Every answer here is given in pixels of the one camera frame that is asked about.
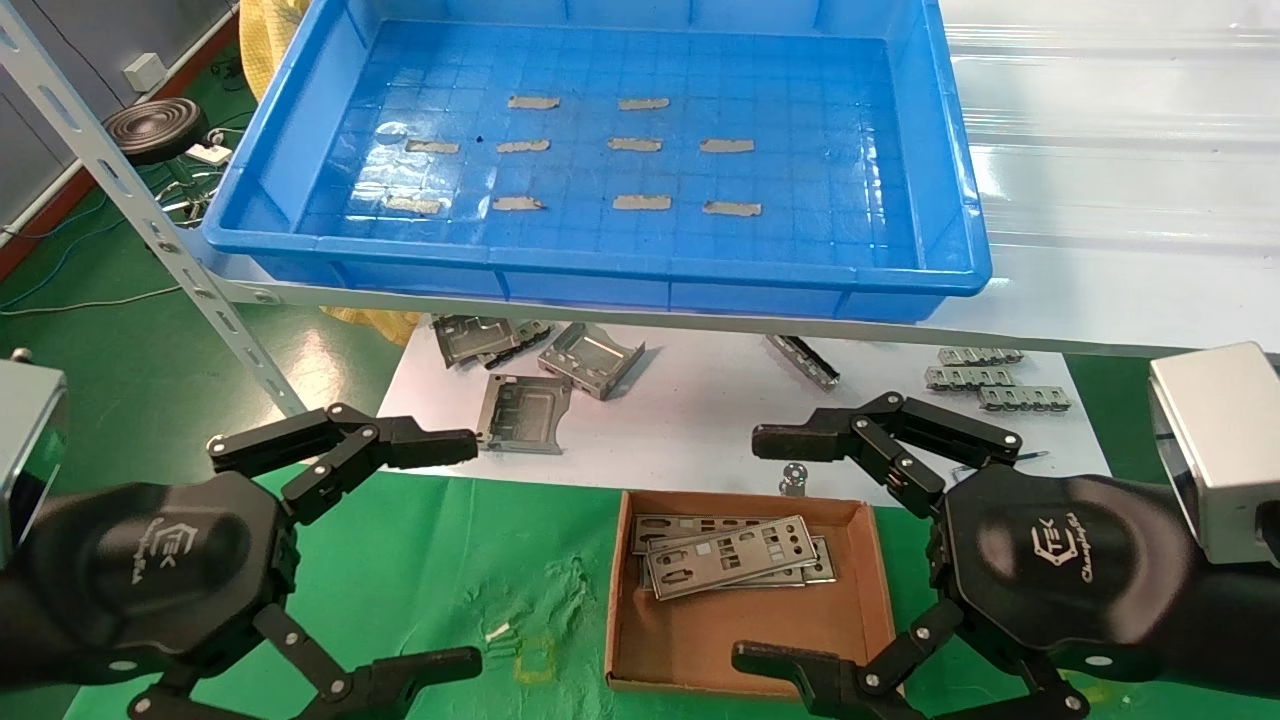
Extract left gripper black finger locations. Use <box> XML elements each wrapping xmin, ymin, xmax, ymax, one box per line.
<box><xmin>206</xmin><ymin>402</ymin><xmax>481</xmax><ymax>527</ymax></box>

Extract black round base disc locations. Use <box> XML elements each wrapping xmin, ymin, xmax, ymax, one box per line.
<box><xmin>101</xmin><ymin>96</ymin><xmax>210</xmax><ymax>167</ymax></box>

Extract long narrow metal bracket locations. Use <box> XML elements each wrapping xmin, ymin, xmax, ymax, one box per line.
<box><xmin>764</xmin><ymin>334</ymin><xmax>842</xmax><ymax>392</ymax></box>

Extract flat metal frame tray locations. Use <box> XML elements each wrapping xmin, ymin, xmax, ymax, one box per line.
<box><xmin>474</xmin><ymin>372</ymin><xmax>574</xmax><ymax>457</ymax></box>

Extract green table cloth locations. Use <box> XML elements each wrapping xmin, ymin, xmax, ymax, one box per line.
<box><xmin>62</xmin><ymin>462</ymin><xmax>1280</xmax><ymax>720</ymax></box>

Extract grey perforated shelf upright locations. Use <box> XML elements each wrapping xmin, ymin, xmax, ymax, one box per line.
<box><xmin>0</xmin><ymin>0</ymin><xmax>307</xmax><ymax>417</ymax></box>

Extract dark sheet metal bracket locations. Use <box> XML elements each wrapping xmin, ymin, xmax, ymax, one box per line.
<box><xmin>478</xmin><ymin>319</ymin><xmax>554</xmax><ymax>370</ymax></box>

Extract box shaped metal bracket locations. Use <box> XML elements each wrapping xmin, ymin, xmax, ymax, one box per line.
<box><xmin>537</xmin><ymin>321</ymin><xmax>647</xmax><ymax>402</ymax></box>

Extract brown cardboard box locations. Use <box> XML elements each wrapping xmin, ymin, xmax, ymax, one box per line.
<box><xmin>603</xmin><ymin>488</ymin><xmax>898</xmax><ymax>698</ymax></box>

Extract grey metal shelf board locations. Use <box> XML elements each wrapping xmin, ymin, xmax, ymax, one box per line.
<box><xmin>185</xmin><ymin>0</ymin><xmax>1280</xmax><ymax>358</ymax></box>

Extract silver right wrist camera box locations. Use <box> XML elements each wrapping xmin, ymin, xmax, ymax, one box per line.
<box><xmin>1147</xmin><ymin>342</ymin><xmax>1280</xmax><ymax>569</ymax></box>

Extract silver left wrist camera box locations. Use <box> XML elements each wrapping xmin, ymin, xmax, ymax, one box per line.
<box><xmin>0</xmin><ymin>350</ymin><xmax>69</xmax><ymax>567</ymax></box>

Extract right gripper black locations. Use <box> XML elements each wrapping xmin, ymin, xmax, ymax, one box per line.
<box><xmin>731</xmin><ymin>392</ymin><xmax>1201</xmax><ymax>720</ymax></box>

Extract silver io shield plate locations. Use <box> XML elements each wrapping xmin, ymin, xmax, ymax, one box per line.
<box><xmin>645</xmin><ymin>514</ymin><xmax>823</xmax><ymax>602</ymax></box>
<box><xmin>640</xmin><ymin>536</ymin><xmax>840</xmax><ymax>591</ymax></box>
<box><xmin>630</xmin><ymin>512</ymin><xmax>801</xmax><ymax>557</ymax></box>

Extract white wall socket box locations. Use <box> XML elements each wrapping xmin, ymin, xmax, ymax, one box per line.
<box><xmin>122</xmin><ymin>52</ymin><xmax>167</xmax><ymax>94</ymax></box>

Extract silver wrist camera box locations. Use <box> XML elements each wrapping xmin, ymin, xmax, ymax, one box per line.
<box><xmin>0</xmin><ymin>350</ymin><xmax>69</xmax><ymax>567</ymax></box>
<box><xmin>1147</xmin><ymin>342</ymin><xmax>1280</xmax><ymax>569</ymax></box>

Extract blue plastic tray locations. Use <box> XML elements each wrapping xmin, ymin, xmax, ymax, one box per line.
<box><xmin>200</xmin><ymin>0</ymin><xmax>993</xmax><ymax>323</ymax></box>

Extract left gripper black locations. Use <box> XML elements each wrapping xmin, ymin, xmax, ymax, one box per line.
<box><xmin>18</xmin><ymin>470</ymin><xmax>485</xmax><ymax>720</ymax></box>

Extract grey sheet metal bracket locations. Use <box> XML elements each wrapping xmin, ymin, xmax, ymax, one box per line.
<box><xmin>431</xmin><ymin>314</ymin><xmax>522</xmax><ymax>370</ymax></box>

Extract white floor cable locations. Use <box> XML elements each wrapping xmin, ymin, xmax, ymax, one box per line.
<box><xmin>0</xmin><ymin>284</ymin><xmax>183</xmax><ymax>318</ymax></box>

